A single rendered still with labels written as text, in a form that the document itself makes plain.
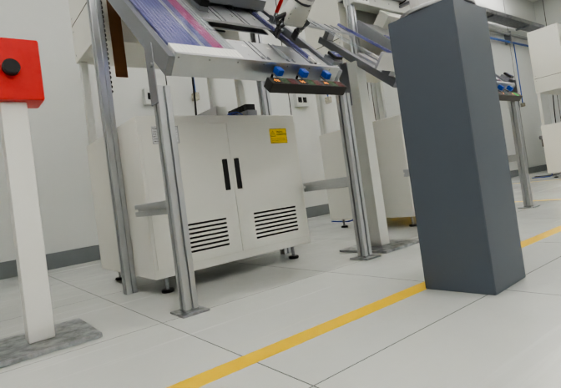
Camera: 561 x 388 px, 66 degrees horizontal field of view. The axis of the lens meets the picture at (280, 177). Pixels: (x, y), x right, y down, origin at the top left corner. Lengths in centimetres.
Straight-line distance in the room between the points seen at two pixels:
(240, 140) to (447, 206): 89
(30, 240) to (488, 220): 112
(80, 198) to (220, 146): 166
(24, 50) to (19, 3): 209
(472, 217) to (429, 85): 33
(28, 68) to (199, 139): 61
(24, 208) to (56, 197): 187
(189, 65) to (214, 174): 48
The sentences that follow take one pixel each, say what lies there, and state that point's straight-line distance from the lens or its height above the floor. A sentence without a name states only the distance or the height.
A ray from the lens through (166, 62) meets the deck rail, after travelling 132.
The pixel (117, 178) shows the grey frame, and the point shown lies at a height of 43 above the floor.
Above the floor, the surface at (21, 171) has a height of 44.
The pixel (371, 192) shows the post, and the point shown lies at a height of 24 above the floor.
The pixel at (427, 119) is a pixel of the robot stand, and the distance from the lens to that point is 115.
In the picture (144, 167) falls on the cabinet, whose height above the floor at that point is 44.
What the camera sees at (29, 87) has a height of 65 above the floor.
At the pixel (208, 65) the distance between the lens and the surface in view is 137.
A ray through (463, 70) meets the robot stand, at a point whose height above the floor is 52.
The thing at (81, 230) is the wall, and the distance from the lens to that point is 316.
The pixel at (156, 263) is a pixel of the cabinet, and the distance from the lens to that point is 155.
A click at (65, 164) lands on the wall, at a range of 317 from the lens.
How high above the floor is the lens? 31
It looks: 1 degrees up
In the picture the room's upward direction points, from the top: 8 degrees counter-clockwise
